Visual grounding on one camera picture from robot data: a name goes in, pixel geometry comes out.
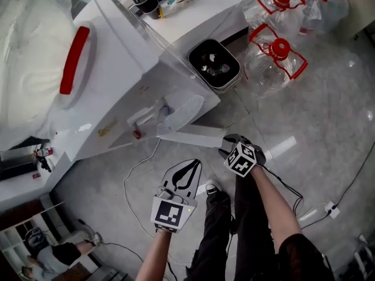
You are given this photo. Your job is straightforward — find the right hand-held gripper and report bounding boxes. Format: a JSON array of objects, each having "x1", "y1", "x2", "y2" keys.
[{"x1": 219, "y1": 133, "x2": 267, "y2": 178}]

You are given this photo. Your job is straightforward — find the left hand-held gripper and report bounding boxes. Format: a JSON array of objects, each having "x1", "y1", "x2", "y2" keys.
[{"x1": 150, "y1": 159, "x2": 203, "y2": 234}]

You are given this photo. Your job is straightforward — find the white water dispenser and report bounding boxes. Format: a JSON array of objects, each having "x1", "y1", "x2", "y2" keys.
[{"x1": 37, "y1": 0, "x2": 222, "y2": 162}]

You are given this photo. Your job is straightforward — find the person's right forearm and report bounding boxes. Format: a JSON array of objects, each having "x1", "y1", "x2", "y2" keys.
[{"x1": 250, "y1": 165, "x2": 302, "y2": 251}]

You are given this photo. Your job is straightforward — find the person's left forearm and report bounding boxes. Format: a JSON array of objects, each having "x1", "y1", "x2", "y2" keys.
[{"x1": 135, "y1": 229, "x2": 172, "y2": 281}]

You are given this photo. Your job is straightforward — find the large wrapped water jug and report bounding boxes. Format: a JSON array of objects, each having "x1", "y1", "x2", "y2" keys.
[{"x1": 0, "y1": 0, "x2": 97, "y2": 146}]

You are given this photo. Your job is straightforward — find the person's black white shoe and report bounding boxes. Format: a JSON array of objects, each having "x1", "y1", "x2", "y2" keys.
[{"x1": 204, "y1": 179, "x2": 222, "y2": 196}]

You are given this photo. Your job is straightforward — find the grey trash bin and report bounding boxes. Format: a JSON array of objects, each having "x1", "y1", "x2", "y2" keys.
[{"x1": 187, "y1": 39, "x2": 243, "y2": 94}]

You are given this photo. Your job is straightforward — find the person's black trousers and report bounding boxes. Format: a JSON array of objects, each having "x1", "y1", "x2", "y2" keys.
[{"x1": 184, "y1": 168, "x2": 279, "y2": 281}]

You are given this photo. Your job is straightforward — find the white power strip black plug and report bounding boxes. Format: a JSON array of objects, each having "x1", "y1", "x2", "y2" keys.
[{"x1": 323, "y1": 201, "x2": 341, "y2": 219}]

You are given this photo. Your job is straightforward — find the person's black printed shirt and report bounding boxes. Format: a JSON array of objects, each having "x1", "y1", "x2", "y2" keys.
[{"x1": 278, "y1": 232, "x2": 335, "y2": 281}]

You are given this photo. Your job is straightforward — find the small black figurine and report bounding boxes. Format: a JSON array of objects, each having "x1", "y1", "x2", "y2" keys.
[{"x1": 37, "y1": 156, "x2": 53, "y2": 173}]

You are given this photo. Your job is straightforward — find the crumpled clear plastic wrapper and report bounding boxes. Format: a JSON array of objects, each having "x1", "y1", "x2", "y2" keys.
[{"x1": 166, "y1": 0, "x2": 196, "y2": 11}]

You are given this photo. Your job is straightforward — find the white floor cable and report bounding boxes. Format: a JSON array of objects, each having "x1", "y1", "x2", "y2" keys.
[{"x1": 122, "y1": 138, "x2": 162, "y2": 239}]

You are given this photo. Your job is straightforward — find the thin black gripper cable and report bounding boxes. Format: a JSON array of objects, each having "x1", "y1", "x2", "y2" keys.
[{"x1": 260, "y1": 164, "x2": 304, "y2": 216}]

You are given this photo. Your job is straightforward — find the black floor cable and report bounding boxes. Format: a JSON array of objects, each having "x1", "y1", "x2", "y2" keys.
[{"x1": 333, "y1": 140, "x2": 375, "y2": 209}]

